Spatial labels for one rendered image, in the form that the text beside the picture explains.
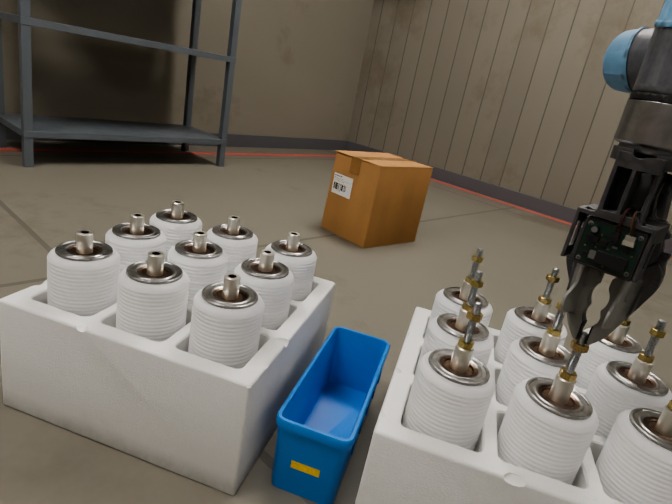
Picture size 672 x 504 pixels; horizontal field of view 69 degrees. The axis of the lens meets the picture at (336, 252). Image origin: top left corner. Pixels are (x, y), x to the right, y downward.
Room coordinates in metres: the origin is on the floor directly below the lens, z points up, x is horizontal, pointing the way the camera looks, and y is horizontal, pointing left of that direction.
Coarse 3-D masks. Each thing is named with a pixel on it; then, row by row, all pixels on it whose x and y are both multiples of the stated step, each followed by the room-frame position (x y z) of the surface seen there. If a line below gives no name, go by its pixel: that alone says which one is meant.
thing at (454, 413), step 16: (416, 384) 0.53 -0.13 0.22; (432, 384) 0.50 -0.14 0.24; (448, 384) 0.50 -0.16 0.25; (416, 400) 0.52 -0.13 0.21; (432, 400) 0.50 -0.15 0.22; (448, 400) 0.49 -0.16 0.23; (464, 400) 0.49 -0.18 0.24; (480, 400) 0.49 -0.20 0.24; (416, 416) 0.51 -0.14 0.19; (432, 416) 0.50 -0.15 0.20; (448, 416) 0.49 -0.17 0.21; (464, 416) 0.49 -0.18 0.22; (480, 416) 0.50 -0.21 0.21; (432, 432) 0.49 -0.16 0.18; (448, 432) 0.49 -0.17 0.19; (464, 432) 0.49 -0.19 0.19
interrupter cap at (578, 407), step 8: (528, 384) 0.52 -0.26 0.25; (536, 384) 0.53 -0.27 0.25; (544, 384) 0.53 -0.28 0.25; (528, 392) 0.51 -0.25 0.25; (536, 392) 0.51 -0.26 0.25; (544, 392) 0.52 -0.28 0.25; (576, 392) 0.53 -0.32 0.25; (536, 400) 0.49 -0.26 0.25; (544, 400) 0.49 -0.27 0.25; (576, 400) 0.51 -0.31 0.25; (584, 400) 0.51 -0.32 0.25; (544, 408) 0.48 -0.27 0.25; (552, 408) 0.48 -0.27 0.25; (560, 408) 0.48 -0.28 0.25; (568, 408) 0.49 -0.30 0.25; (576, 408) 0.49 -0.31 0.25; (584, 408) 0.50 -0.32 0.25; (592, 408) 0.50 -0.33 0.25; (560, 416) 0.47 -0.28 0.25; (568, 416) 0.47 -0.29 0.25; (576, 416) 0.47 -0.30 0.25; (584, 416) 0.48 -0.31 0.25
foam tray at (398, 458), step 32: (416, 320) 0.79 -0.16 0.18; (416, 352) 0.68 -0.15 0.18; (384, 416) 0.51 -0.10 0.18; (384, 448) 0.47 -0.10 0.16; (416, 448) 0.47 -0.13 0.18; (448, 448) 0.47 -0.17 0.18; (480, 448) 0.50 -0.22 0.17; (384, 480) 0.47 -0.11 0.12; (416, 480) 0.46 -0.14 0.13; (448, 480) 0.46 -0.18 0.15; (480, 480) 0.45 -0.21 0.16; (512, 480) 0.45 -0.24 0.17; (544, 480) 0.45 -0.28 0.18; (576, 480) 0.49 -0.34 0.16
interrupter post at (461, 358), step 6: (456, 348) 0.53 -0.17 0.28; (456, 354) 0.53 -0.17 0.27; (462, 354) 0.53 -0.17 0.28; (468, 354) 0.53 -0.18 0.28; (456, 360) 0.53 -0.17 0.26; (462, 360) 0.53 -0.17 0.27; (468, 360) 0.53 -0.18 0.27; (450, 366) 0.53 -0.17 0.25; (456, 366) 0.53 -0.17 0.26; (462, 366) 0.53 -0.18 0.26; (468, 366) 0.53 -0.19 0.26; (462, 372) 0.53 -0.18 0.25
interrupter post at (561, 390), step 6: (558, 378) 0.51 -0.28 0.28; (552, 384) 0.51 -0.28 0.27; (558, 384) 0.50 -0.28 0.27; (564, 384) 0.50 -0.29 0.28; (570, 384) 0.50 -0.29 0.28; (552, 390) 0.51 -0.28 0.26; (558, 390) 0.50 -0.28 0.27; (564, 390) 0.50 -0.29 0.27; (570, 390) 0.50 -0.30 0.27; (552, 396) 0.50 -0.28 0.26; (558, 396) 0.50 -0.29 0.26; (564, 396) 0.50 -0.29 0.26; (558, 402) 0.50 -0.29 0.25; (564, 402) 0.50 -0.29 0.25
